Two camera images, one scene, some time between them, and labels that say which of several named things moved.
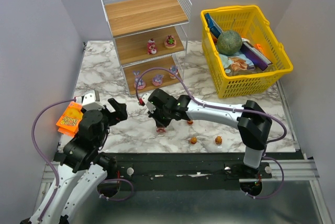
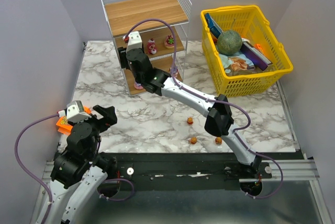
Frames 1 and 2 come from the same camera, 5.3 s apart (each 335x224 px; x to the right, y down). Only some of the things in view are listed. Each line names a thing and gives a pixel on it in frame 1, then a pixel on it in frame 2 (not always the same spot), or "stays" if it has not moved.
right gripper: [159, 114] -> [122, 57]
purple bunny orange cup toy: [174, 69] stays
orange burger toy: [193, 140] stays
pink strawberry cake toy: [170, 42] stays
